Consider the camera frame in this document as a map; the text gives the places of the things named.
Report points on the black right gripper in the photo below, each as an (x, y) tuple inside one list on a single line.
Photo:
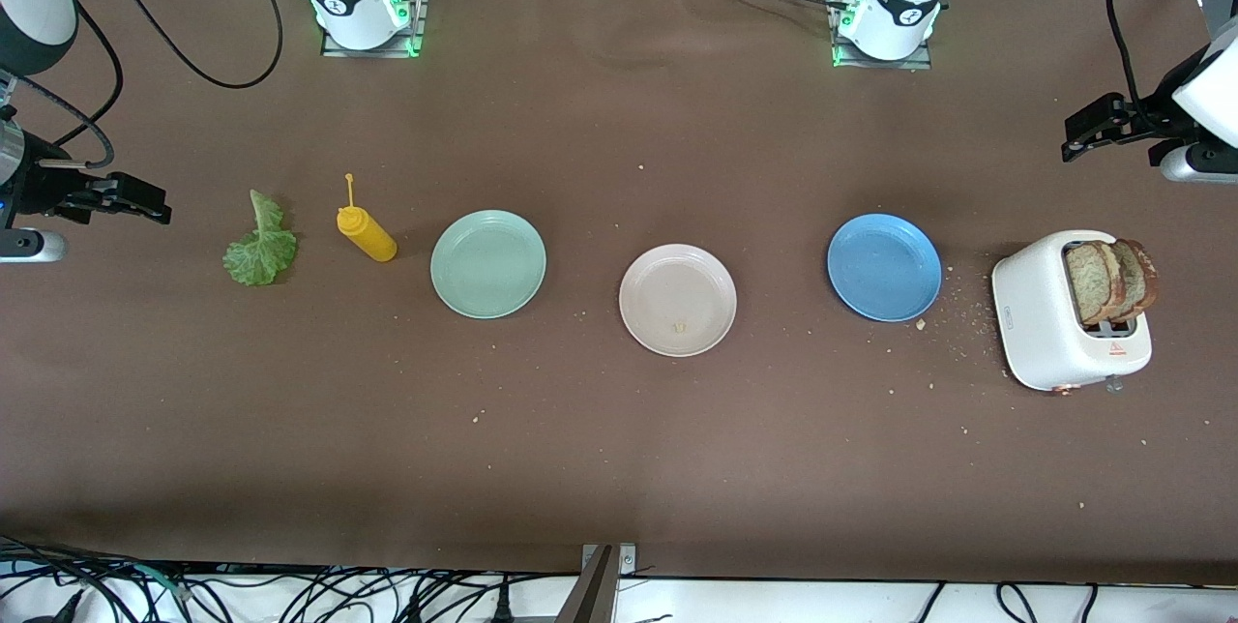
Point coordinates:
[(41, 185)]

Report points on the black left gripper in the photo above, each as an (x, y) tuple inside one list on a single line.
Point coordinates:
[(1149, 118)]

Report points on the green lettuce leaf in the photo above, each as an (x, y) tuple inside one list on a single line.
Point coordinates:
[(259, 255)]

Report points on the brown bread slice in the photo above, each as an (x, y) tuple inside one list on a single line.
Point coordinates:
[(1088, 282), (1136, 277)]

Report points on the yellow squeeze sauce bottle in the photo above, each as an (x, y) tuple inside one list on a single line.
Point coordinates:
[(368, 238)]

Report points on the blue plate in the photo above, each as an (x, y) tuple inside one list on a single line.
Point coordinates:
[(885, 267)]

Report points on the pale green plate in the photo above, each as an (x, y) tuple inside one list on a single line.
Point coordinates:
[(488, 265)]

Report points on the beige plate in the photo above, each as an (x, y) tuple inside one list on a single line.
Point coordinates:
[(677, 299)]

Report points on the white toaster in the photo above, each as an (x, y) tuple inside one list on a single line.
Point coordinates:
[(1040, 323)]

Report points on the grey metal bar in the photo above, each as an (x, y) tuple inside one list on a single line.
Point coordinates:
[(590, 599)]

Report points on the silver table edge bracket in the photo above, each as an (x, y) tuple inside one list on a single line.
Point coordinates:
[(629, 560)]

